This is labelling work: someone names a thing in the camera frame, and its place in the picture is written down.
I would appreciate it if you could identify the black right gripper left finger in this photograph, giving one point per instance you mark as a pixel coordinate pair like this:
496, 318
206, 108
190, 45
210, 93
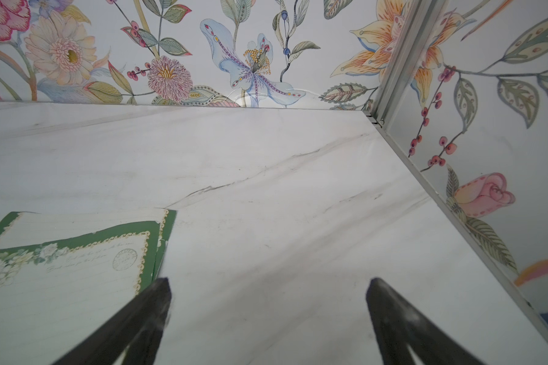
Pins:
132, 335

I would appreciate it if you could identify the green bordered letter paper underneath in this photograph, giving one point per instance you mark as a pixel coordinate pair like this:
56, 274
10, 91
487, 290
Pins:
28, 228

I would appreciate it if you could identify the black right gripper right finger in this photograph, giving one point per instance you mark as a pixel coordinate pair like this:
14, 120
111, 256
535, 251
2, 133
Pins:
402, 331

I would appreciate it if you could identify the aluminium corner frame post right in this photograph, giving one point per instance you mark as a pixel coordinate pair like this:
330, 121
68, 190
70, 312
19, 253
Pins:
412, 44

